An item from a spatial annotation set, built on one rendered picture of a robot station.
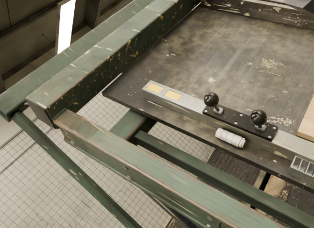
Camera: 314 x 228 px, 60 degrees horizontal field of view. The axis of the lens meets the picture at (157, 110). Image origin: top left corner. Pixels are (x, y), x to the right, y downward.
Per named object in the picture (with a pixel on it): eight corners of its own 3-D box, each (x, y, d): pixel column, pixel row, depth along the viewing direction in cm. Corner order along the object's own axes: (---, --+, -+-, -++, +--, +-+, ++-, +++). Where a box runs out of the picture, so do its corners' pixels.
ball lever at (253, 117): (264, 137, 71) (263, 126, 60) (250, 131, 73) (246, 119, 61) (270, 124, 72) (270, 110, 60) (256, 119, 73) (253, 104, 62)
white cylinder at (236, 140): (214, 138, 77) (241, 151, 73) (215, 132, 74) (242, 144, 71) (219, 131, 78) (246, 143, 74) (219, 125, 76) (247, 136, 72)
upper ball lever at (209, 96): (222, 120, 77) (213, 107, 65) (210, 115, 79) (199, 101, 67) (228, 108, 77) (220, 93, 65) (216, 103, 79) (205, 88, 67)
